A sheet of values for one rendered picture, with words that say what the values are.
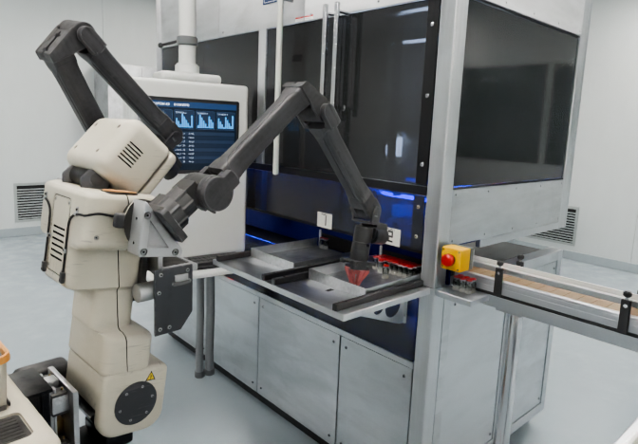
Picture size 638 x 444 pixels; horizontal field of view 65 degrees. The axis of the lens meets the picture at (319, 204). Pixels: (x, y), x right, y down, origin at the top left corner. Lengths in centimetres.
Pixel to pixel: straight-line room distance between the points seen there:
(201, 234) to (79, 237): 115
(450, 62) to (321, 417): 150
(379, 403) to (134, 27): 592
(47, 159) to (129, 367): 551
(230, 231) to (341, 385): 81
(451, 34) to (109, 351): 127
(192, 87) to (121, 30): 487
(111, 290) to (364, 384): 111
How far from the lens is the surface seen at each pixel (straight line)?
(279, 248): 205
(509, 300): 170
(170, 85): 216
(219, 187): 112
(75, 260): 121
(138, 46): 707
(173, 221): 106
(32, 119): 664
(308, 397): 232
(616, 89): 628
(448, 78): 164
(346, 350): 206
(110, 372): 129
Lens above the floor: 139
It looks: 9 degrees down
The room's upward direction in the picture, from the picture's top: 2 degrees clockwise
